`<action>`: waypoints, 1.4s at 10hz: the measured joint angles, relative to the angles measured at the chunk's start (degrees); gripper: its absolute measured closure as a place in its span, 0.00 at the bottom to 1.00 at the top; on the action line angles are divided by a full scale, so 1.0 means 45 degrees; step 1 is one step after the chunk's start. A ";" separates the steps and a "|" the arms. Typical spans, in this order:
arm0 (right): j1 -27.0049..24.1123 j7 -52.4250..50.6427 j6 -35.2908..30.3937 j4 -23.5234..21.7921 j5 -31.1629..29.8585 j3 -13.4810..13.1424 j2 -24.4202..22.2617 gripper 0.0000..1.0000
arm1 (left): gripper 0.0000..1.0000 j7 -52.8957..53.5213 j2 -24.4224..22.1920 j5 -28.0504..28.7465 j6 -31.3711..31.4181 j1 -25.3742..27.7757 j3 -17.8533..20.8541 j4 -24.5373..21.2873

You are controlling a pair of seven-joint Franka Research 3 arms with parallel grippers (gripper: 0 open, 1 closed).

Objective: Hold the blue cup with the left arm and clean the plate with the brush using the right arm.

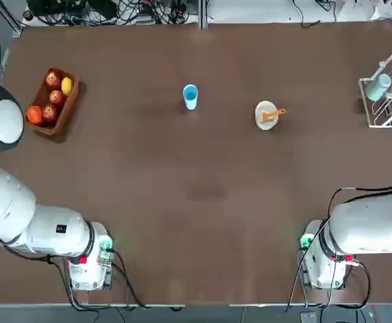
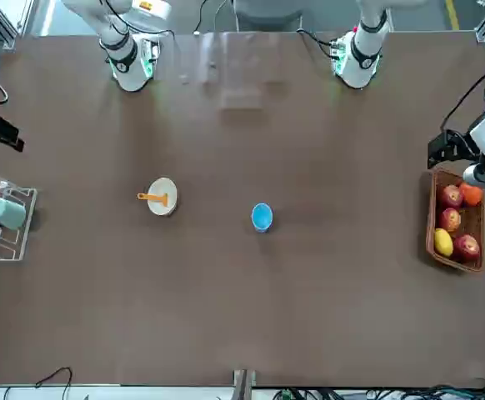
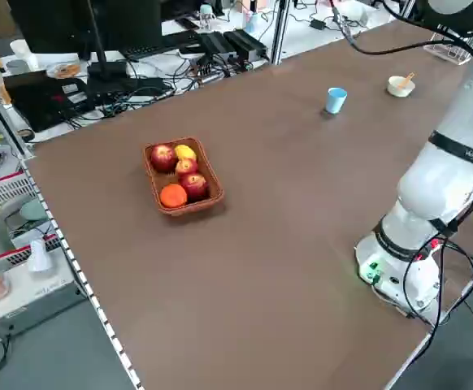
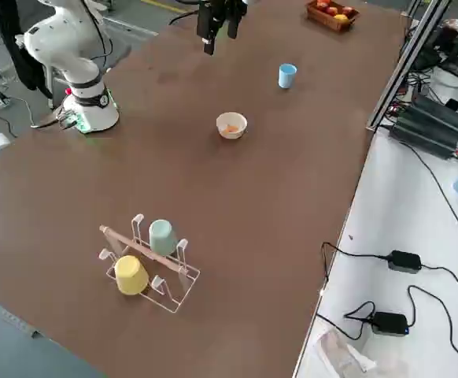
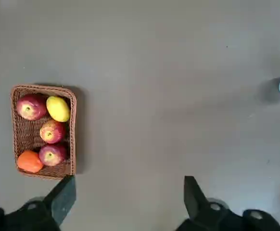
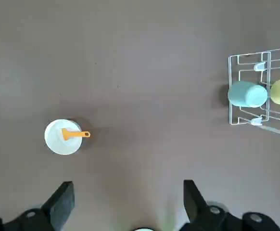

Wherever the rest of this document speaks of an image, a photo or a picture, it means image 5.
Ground red apple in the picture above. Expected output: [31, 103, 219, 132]
[16, 93, 48, 121]
[39, 119, 66, 144]
[38, 143, 67, 167]

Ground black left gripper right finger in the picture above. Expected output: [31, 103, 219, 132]
[176, 175, 280, 231]

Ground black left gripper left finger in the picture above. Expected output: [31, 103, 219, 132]
[0, 175, 77, 231]

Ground orange fruit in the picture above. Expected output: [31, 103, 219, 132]
[17, 150, 44, 174]

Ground brown wicker basket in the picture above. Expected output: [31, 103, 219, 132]
[11, 84, 78, 181]

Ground yellow mango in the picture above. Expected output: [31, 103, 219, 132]
[46, 96, 71, 123]

